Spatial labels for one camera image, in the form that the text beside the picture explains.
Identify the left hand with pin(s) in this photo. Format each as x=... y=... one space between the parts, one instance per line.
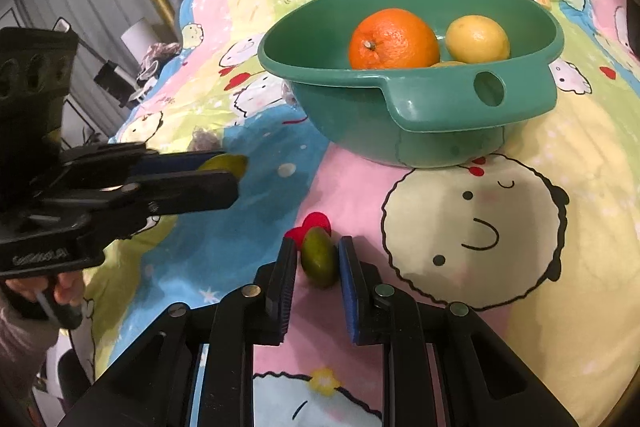
x=68 y=288

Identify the green olive fruit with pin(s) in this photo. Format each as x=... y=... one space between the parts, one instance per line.
x=318 y=258
x=234 y=164

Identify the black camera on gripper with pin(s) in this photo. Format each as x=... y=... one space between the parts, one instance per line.
x=35 y=80

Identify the pink sleeve left forearm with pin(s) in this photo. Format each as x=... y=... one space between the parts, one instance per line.
x=26 y=335

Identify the yellow lemon lower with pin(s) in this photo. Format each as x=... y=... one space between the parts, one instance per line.
x=448 y=64

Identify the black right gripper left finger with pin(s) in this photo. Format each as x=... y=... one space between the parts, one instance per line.
x=195 y=358

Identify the yellow lemon upper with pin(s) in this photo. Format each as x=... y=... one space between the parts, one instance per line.
x=476 y=39

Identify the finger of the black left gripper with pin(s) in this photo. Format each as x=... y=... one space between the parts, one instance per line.
x=122 y=160
x=175 y=194

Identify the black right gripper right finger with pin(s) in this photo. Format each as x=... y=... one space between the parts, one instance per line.
x=442 y=366

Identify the colourful cartoon bed sheet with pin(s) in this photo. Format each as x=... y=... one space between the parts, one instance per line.
x=540 y=237

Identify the green plastic basin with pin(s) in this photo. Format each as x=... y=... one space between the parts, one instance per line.
x=419 y=117

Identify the yellow lemon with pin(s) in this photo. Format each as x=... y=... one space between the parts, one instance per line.
x=448 y=64
x=476 y=39

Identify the large orange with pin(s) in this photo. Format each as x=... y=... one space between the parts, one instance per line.
x=393 y=39

